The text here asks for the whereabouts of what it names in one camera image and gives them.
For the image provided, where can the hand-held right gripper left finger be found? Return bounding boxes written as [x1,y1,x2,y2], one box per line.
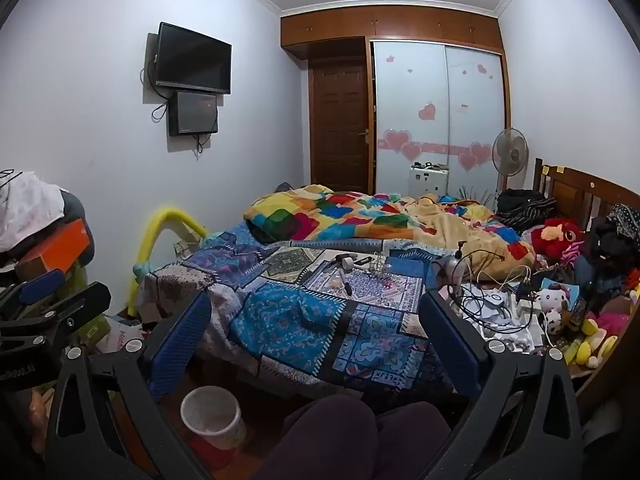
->
[45,290,213,480]

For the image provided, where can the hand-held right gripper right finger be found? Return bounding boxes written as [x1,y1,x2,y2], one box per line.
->
[417,290,586,480]

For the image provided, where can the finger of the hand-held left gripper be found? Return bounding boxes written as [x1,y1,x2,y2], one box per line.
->
[0,281,112,346]
[0,269,67,311]

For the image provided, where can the white bin with red base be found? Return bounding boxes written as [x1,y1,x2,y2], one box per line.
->
[180,386,248,457]

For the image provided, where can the orange box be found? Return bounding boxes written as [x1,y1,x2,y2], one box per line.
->
[15,218,95,286]

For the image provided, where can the white plastic bag red print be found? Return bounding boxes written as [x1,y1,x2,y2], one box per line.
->
[102,312,146,353]

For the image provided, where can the grey rounded appliance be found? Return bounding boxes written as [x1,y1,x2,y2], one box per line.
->
[432,255,463,291]

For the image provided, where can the white cloth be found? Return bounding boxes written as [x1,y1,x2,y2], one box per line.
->
[0,170,68,253]

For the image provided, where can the dark grey cushion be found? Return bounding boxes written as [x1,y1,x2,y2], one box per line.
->
[60,191,93,231]

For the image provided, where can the yellow foam tube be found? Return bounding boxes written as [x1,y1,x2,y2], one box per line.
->
[129,205,208,318]

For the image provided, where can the blue patterned bed sheet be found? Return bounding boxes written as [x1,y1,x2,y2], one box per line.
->
[140,222,501,396]

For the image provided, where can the white cat plush toy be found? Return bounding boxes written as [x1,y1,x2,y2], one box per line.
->
[535,282,573,333]

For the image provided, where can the yellow plush toy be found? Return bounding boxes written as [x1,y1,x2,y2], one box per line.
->
[575,317,621,368]

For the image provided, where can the person's legs in dark pants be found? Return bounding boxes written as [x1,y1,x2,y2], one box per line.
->
[250,394,468,480]

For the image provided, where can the red plush toy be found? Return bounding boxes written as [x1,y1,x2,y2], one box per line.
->
[530,217,586,260]

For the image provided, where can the dark striped cloth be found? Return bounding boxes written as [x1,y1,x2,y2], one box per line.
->
[495,189,557,233]

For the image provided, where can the pink plush toy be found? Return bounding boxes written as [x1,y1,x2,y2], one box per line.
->
[587,310,631,341]

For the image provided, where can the colourful patchwork blanket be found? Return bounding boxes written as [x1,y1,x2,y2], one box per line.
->
[243,184,538,273]

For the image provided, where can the small white cabinet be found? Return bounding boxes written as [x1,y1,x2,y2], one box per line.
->
[409,162,448,196]

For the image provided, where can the black clothing pile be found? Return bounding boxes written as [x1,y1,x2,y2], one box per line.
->
[585,204,640,281]

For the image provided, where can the wooden headboard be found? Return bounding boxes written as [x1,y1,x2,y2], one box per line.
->
[532,157,640,241]

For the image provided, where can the standing fan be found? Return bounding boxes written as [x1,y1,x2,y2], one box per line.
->
[491,127,529,196]

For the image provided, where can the brown wooden door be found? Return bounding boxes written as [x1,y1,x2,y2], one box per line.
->
[308,55,371,195]

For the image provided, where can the white sliding-door wardrobe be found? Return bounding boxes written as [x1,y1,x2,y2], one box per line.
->
[370,37,511,206]

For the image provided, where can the wooden overhead cabinet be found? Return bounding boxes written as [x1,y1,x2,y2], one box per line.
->
[280,4,505,61]

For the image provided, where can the tangle of cables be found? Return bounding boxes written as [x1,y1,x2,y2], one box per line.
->
[447,242,551,341]

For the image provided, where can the black wall television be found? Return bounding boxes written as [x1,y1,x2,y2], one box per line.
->
[152,22,233,95]

